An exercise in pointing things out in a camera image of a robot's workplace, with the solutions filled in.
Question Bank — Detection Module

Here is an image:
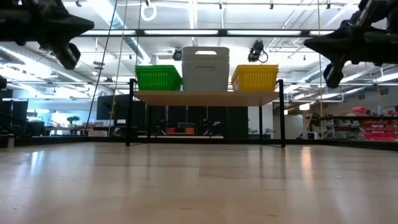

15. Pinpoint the black monitor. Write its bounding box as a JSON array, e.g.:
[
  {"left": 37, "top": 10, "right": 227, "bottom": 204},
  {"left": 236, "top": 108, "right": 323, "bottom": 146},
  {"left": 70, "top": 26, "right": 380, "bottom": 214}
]
[{"left": 96, "top": 94, "right": 131, "bottom": 121}]

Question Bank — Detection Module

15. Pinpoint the grey plastic bin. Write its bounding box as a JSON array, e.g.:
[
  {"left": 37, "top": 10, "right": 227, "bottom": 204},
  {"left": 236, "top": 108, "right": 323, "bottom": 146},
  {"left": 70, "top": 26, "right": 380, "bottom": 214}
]
[
  {"left": 182, "top": 46, "right": 230, "bottom": 56},
  {"left": 182, "top": 60, "right": 230, "bottom": 91},
  {"left": 182, "top": 54, "right": 230, "bottom": 62}
]

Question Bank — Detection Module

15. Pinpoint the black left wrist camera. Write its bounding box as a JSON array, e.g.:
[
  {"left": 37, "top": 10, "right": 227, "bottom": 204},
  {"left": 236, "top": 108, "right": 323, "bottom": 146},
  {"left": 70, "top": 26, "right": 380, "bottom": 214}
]
[{"left": 57, "top": 42, "right": 81, "bottom": 70}]

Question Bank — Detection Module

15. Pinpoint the storage rack with red bins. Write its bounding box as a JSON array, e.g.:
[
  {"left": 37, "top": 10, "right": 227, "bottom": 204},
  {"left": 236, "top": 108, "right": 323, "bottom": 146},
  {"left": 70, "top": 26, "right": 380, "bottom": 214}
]
[{"left": 306, "top": 105, "right": 398, "bottom": 142}]

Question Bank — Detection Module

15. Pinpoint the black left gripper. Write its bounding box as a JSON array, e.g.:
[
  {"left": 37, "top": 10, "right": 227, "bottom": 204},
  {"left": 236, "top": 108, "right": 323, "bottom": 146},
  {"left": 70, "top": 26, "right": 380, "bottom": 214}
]
[{"left": 0, "top": 0, "right": 95, "bottom": 45}]

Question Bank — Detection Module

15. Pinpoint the black metal table frame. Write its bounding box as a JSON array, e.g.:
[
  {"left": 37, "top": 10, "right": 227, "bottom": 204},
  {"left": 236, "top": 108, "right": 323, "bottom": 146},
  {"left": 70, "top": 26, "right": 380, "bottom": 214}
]
[{"left": 0, "top": 135, "right": 398, "bottom": 152}]

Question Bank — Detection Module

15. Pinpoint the black overhead camera with cable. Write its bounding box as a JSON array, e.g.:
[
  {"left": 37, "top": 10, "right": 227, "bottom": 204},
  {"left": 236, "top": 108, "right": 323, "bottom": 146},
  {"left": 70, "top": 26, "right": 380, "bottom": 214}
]
[{"left": 248, "top": 39, "right": 269, "bottom": 63}]

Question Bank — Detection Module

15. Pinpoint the black overhead frame bar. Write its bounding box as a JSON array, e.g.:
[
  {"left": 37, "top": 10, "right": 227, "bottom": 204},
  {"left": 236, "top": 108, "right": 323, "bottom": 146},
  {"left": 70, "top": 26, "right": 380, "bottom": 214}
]
[{"left": 79, "top": 29, "right": 336, "bottom": 37}]

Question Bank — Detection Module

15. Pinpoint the dark hanging cable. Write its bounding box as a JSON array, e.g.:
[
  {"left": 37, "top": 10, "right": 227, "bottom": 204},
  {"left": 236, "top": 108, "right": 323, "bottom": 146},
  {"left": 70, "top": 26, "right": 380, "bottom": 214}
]
[{"left": 84, "top": 0, "right": 119, "bottom": 136}]

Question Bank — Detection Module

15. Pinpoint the white hanging ring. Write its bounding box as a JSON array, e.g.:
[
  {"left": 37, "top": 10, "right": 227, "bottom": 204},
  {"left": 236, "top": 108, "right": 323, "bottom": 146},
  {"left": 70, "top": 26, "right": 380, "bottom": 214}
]
[{"left": 140, "top": 2, "right": 157, "bottom": 22}]

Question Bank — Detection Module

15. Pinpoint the wooden shelf with black legs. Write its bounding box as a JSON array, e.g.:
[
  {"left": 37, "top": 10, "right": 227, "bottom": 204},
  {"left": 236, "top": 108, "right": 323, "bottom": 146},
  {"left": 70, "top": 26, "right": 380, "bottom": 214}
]
[{"left": 126, "top": 78, "right": 286, "bottom": 149}]

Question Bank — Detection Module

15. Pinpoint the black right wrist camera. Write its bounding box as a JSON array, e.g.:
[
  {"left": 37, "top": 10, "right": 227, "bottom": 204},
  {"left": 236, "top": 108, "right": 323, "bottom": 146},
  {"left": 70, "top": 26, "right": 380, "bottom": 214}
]
[{"left": 323, "top": 61, "right": 343, "bottom": 89}]

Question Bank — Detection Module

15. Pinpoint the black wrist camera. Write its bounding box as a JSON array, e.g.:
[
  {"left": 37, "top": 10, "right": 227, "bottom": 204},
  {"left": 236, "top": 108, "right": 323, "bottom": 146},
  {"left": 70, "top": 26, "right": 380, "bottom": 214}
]
[
  {"left": 57, "top": 42, "right": 81, "bottom": 70},
  {"left": 323, "top": 61, "right": 343, "bottom": 89}
]

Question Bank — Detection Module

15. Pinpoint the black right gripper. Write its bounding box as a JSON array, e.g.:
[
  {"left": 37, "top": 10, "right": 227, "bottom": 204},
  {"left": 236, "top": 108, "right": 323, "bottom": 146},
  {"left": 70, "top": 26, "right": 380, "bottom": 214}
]
[{"left": 303, "top": 0, "right": 398, "bottom": 65}]

